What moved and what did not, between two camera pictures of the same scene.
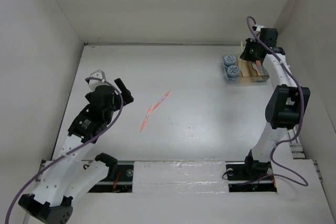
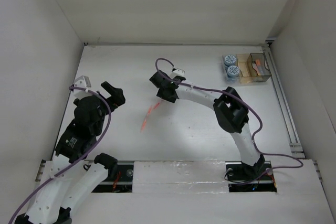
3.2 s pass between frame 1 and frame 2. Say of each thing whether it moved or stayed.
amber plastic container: stayed
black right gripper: moved
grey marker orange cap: stayed
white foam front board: stayed
